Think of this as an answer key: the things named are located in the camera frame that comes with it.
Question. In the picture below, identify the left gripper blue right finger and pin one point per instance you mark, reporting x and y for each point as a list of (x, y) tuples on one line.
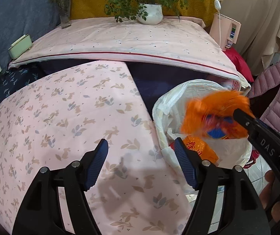
[(188, 161)]

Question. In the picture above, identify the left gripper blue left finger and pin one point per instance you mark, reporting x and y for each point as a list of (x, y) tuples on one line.
[(94, 161)]

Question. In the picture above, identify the orange plastic bag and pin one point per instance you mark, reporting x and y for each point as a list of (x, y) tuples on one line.
[(211, 131)]

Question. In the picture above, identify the trash bin with white liner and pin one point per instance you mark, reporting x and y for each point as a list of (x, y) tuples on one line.
[(168, 113)]

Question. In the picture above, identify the red thermos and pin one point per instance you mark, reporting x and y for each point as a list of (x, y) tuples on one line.
[(253, 158)]

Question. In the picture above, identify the pink floral tablecloth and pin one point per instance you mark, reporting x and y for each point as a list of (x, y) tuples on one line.
[(58, 118)]

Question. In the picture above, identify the red cushion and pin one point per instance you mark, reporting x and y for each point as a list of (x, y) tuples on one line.
[(239, 63)]

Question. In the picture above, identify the navy floral cloth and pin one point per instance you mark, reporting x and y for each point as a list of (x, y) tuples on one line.
[(15, 79)]

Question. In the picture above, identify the beige curtain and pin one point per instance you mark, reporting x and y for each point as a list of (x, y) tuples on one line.
[(259, 38)]

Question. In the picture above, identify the pink mattress pad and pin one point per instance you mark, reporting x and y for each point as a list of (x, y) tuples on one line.
[(173, 42)]

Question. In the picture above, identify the pink electric kettle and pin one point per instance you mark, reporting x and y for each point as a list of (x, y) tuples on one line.
[(224, 31)]

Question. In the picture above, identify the green tissue box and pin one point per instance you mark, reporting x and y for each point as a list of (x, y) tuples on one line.
[(20, 46)]

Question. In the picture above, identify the glass vase with flowers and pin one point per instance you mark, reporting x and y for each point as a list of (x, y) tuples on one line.
[(64, 12)]

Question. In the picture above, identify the blue wall cloth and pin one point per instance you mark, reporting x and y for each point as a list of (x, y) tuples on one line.
[(22, 17)]

